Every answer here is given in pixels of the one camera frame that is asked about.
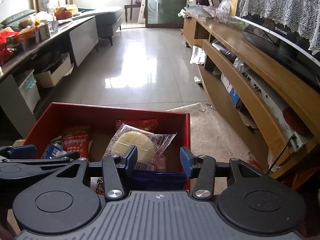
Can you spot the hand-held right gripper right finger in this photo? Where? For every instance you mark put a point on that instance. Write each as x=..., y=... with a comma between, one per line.
x=186, y=162

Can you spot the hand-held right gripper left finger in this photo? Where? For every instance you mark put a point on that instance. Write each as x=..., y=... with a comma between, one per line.
x=130, y=157

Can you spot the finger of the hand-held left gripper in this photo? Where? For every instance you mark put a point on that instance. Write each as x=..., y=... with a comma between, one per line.
x=50, y=160
x=23, y=152

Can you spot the blue cartoon snack packet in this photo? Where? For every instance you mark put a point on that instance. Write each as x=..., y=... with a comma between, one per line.
x=55, y=151

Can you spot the round white cake clear wrapper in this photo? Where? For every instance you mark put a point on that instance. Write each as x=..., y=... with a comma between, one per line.
x=135, y=140

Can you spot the dark purple snack packet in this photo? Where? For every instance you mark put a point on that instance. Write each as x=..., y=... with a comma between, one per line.
x=160, y=180

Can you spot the slim red snack packet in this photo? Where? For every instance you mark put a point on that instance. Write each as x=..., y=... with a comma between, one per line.
x=76, y=140

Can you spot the red snack packet white characters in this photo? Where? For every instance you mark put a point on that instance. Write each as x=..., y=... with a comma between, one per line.
x=135, y=123

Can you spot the red cardboard box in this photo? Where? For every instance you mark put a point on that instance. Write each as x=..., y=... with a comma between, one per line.
x=75, y=115

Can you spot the red white printed packet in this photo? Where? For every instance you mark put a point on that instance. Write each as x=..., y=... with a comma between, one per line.
x=98, y=187

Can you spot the white bin with blue label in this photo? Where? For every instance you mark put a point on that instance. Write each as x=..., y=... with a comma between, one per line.
x=28, y=97

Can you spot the white storage box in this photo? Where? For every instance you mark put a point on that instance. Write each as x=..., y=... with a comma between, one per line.
x=55, y=76

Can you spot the crumpled wrapper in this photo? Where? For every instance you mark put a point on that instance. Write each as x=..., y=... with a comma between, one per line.
x=199, y=80

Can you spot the blue and white box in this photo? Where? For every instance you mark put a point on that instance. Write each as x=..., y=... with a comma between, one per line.
x=230, y=87

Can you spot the red plastic bag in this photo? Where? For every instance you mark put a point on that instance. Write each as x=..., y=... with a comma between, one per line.
x=6, y=50

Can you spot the white media player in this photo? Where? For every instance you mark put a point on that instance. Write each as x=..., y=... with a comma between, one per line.
x=272, y=97

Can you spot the white plastic bag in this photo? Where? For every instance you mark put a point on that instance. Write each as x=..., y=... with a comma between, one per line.
x=197, y=55

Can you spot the orange flat carton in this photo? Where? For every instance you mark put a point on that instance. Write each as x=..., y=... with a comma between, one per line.
x=27, y=36

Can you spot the red flat box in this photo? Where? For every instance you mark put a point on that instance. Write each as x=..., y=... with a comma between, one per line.
x=297, y=120

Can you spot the small grey green carton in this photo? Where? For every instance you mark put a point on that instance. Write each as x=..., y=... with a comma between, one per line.
x=47, y=31

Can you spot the dark coffee table white panels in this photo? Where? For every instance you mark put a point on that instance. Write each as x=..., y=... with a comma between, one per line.
x=83, y=37

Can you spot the wooden television cabinet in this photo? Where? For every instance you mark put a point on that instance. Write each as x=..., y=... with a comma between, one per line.
x=190, y=32

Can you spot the dark leather sofa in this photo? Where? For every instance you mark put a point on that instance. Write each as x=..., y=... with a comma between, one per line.
x=17, y=17

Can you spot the grey sofa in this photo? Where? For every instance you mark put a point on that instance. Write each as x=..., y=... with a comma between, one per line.
x=107, y=20

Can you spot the orange basket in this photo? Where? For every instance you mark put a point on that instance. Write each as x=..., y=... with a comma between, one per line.
x=65, y=12

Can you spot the white leaning board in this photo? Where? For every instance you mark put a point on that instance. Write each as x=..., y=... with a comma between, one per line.
x=141, y=10

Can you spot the dark wooden chair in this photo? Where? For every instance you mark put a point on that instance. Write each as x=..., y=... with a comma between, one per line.
x=131, y=6

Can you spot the glass sliding door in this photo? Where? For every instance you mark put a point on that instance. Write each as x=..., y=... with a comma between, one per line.
x=165, y=5

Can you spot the black television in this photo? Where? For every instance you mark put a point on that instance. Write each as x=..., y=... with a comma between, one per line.
x=287, y=42

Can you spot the clear plastic bags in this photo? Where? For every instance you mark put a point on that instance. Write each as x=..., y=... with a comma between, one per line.
x=228, y=11

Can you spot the white lace cloth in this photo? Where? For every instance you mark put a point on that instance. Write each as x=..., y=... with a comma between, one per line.
x=280, y=2

